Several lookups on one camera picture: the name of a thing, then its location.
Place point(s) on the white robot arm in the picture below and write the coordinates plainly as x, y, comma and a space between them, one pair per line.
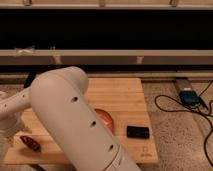
56, 97

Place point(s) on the orange ceramic bowl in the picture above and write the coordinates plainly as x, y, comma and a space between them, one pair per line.
106, 119

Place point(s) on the dark red pepper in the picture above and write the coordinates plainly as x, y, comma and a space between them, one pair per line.
31, 143

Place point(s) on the wooden table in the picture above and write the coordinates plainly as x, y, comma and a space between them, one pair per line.
122, 98

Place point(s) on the black rectangular block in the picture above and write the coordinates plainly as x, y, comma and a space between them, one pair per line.
138, 132

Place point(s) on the blue device on floor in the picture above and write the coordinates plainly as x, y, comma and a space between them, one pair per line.
189, 97

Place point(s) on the wooden rail beam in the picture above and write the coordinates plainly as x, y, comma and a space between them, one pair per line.
104, 57

